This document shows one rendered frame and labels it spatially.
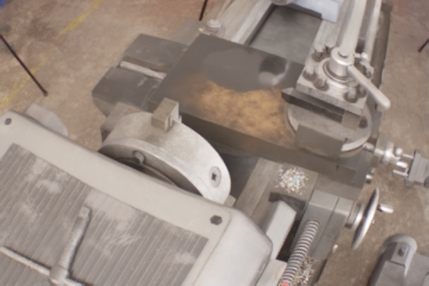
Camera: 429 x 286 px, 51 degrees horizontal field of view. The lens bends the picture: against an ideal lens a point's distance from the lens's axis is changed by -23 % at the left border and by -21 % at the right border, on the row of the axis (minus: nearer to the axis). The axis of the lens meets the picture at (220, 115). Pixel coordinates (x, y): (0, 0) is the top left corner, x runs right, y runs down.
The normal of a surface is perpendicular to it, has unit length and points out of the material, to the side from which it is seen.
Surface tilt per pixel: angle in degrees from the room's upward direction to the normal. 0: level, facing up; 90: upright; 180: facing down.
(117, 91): 0
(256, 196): 0
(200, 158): 39
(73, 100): 0
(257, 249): 45
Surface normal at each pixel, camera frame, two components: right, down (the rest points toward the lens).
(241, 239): 0.69, -0.28
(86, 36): 0.06, -0.71
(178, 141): 0.36, -0.57
